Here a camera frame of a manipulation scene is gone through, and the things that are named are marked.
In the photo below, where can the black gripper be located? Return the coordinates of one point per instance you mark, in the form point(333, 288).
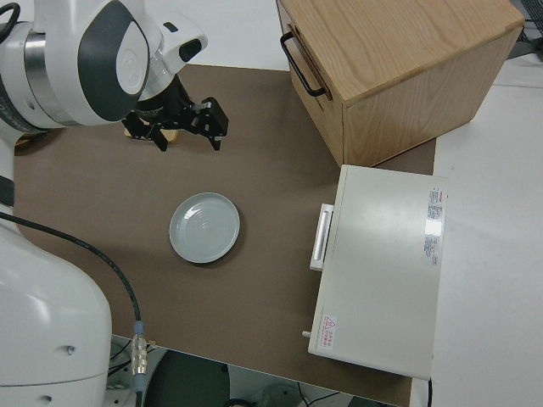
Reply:
point(216, 118)

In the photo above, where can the gray plate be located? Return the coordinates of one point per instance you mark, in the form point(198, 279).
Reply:
point(203, 229)

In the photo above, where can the white Franka arm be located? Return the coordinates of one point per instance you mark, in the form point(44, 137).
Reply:
point(51, 63)

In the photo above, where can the wooden mug tree stand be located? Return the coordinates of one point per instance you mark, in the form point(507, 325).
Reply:
point(171, 135)

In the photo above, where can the brown table mat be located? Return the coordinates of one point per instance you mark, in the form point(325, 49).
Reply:
point(263, 297)

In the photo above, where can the cream toaster oven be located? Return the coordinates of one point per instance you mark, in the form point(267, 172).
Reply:
point(382, 263)

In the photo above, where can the wooden drawer cabinet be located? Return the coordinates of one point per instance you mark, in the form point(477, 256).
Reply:
point(403, 42)

